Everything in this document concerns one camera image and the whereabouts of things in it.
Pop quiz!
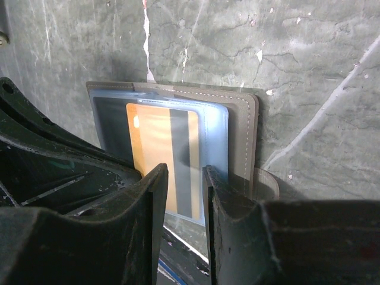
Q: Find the grey card holder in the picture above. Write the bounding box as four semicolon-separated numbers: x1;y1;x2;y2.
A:
85;80;280;228

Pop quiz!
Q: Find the gold card in holder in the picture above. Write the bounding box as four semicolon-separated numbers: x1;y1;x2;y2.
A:
126;103;201;220

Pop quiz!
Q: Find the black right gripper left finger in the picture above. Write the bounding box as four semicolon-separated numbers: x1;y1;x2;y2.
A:
1;163;169;284

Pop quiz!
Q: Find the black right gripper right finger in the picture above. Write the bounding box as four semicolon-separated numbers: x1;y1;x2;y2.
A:
202;166;379;284

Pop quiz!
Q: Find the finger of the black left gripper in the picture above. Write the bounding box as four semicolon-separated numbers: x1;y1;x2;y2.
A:
1;77;140;175
1;137;141;216

